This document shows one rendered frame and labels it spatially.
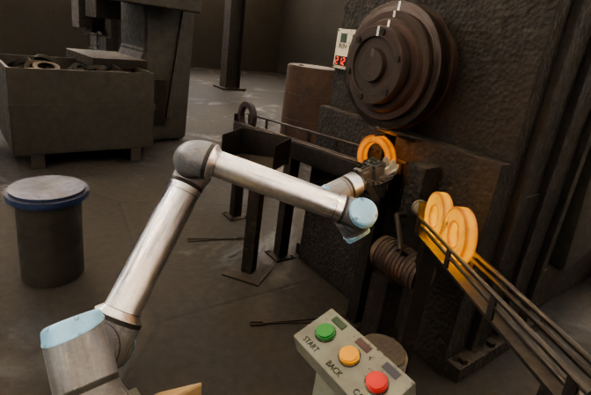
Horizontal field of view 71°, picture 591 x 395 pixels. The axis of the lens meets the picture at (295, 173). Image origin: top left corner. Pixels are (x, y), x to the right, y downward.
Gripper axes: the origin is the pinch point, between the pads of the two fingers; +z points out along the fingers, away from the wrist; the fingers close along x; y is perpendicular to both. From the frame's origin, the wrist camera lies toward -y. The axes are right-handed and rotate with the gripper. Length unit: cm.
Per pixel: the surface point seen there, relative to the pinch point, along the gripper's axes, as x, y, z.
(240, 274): 58, -62, -51
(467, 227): -48, 11, -26
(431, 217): -28.7, -1.8, -14.6
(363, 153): 18.9, -0.5, 1.1
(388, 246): -15.7, -17.6, -21.0
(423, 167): -13.0, 4.6, 0.3
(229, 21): 650, -29, 256
